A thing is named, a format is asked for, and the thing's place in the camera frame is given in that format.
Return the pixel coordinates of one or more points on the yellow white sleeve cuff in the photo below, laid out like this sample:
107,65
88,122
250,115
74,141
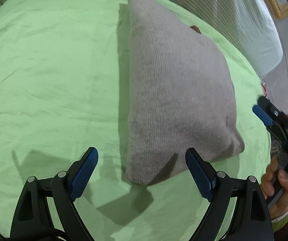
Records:
279,222

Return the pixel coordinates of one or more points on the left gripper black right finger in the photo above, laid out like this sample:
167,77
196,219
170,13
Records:
250,220

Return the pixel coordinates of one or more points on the beige knit sweater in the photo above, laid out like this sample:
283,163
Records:
181,96

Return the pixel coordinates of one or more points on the light green bed sheet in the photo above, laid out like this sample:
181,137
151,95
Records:
64,86

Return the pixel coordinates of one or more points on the grey striped headboard cushion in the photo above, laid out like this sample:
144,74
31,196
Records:
247,24

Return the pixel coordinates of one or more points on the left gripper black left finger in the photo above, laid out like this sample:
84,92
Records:
46,210

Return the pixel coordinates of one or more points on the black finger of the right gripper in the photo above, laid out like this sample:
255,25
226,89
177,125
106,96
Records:
263,116

